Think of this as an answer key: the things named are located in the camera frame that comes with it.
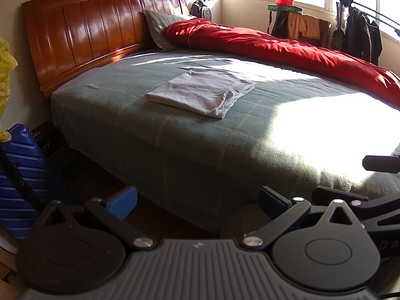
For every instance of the red plastic basin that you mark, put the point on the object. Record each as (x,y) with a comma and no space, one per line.
(284,1)

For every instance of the black jacket with badge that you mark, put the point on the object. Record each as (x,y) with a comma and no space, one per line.
(357,34)

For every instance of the orange hanging clothes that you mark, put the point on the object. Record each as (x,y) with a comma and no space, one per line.
(304,25)

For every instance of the wooden headboard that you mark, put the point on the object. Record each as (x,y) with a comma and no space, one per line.
(87,31)

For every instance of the white printed t-shirt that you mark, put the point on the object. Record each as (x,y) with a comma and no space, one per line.
(200,93)

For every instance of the black cardboard box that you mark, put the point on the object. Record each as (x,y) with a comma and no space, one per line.
(45,142)

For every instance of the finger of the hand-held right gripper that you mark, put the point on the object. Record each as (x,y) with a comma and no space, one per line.
(381,163)
(343,193)

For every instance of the blue ribbed suitcase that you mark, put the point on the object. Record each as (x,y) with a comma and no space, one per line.
(28,168)

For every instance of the yellow plastic cover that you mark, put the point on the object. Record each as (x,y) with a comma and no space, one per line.
(4,75)

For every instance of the metal clothes drying rack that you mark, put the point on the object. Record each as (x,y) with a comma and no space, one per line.
(378,12)

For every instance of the hanging dark bag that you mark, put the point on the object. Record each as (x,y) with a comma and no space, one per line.
(337,39)

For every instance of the green tray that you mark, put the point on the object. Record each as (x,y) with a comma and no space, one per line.
(284,7)

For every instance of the red quilt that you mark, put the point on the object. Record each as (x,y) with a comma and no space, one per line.
(281,50)

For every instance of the dark hanging garment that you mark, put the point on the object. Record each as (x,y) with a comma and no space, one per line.
(279,23)

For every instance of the plain black jacket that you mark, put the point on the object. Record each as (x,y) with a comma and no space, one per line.
(376,43)

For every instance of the green plaid bed sheet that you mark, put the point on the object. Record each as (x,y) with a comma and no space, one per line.
(156,131)

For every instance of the black pole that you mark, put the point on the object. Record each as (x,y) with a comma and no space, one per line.
(18,178)

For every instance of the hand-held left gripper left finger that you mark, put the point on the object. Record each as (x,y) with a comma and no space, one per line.
(123,201)

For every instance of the dark backpack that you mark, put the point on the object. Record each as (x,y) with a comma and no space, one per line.
(200,10)

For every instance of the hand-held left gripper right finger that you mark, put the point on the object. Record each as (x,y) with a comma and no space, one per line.
(271,201)

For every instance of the grey pillow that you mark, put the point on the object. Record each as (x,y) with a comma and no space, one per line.
(159,25)

